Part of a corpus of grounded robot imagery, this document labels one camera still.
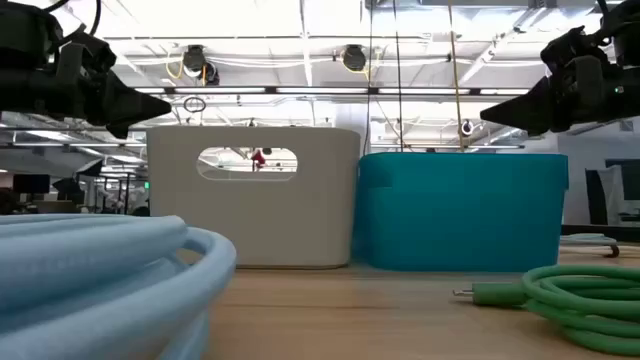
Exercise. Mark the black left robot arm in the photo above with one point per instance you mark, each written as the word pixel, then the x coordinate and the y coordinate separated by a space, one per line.
pixel 25 35

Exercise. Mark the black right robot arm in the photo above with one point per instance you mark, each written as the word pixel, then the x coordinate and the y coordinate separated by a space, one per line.
pixel 627 40

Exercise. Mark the black upright panel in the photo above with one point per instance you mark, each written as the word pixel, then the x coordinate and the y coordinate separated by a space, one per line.
pixel 596 197

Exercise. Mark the black monitor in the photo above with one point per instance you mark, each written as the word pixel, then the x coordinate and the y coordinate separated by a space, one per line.
pixel 31 183

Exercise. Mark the teal plastic bin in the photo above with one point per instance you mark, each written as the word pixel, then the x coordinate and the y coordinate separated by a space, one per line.
pixel 460 215

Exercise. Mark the small red object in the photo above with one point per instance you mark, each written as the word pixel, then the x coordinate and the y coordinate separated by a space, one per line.
pixel 258 159

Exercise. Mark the grey plastic bin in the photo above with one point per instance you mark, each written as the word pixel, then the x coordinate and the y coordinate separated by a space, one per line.
pixel 250 225

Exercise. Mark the long ceiling light bar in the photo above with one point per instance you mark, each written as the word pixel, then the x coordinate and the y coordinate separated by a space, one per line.
pixel 320 90

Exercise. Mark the dark wall screen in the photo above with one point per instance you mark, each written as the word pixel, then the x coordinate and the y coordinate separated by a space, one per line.
pixel 625 180

